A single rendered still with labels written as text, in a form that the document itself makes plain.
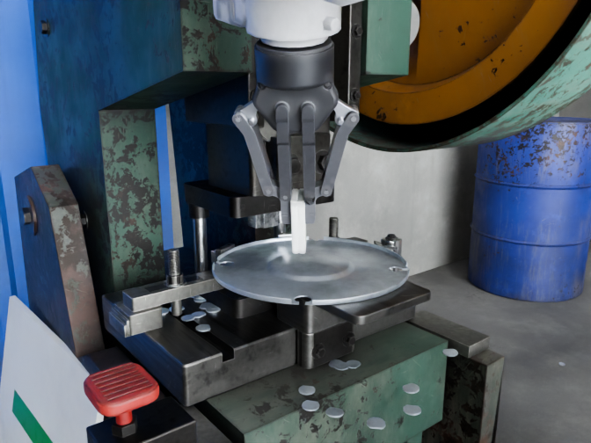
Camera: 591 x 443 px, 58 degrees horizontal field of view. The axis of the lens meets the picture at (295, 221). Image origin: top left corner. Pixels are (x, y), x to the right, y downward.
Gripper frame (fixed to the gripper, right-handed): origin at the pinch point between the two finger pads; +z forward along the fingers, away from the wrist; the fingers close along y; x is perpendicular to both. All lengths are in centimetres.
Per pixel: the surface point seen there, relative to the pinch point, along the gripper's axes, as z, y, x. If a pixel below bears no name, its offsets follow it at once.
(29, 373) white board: 50, -56, 20
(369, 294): 11.7, 8.7, 1.3
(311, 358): 24.8, 1.2, 2.6
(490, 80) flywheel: -3.8, 29.9, 37.4
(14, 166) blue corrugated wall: 40, -93, 92
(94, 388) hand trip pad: 8.1, -19.1, -17.6
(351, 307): 11.6, 6.3, -1.3
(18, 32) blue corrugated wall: 4, -88, 109
